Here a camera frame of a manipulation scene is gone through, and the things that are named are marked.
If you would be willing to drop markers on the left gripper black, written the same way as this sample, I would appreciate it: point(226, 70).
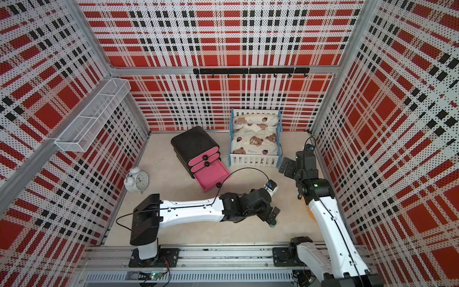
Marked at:
point(264, 215)

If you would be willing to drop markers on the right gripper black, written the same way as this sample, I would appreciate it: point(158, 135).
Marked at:
point(292, 165)

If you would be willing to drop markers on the pink bottom drawer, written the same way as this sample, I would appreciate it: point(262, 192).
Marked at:
point(212, 176)

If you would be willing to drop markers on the black pink drawer cabinet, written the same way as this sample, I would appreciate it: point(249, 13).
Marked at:
point(195, 149)

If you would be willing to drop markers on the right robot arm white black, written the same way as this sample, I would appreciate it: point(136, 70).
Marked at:
point(344, 267)

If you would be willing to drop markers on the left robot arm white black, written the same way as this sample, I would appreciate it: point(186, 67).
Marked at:
point(154, 214)

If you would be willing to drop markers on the blue white doll bed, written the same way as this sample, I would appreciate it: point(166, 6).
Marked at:
point(255, 160)

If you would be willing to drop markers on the bear print blanket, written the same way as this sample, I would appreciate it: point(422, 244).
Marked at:
point(255, 134)

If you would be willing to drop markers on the white alarm clock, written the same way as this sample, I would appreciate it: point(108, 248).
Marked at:
point(136, 181)

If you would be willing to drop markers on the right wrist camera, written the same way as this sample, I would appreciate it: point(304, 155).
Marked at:
point(309, 147)

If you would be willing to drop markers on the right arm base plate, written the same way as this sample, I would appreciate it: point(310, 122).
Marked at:
point(284, 257)

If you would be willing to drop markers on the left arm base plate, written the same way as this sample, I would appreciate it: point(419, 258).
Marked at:
point(166, 257)

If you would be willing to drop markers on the black wall hook rail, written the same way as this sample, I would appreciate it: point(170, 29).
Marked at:
point(246, 71)

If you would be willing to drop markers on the aluminium mounting rail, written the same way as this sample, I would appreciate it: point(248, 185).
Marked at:
point(191, 257)

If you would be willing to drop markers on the white wire mesh shelf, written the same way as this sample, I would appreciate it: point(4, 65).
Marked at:
point(82, 131)

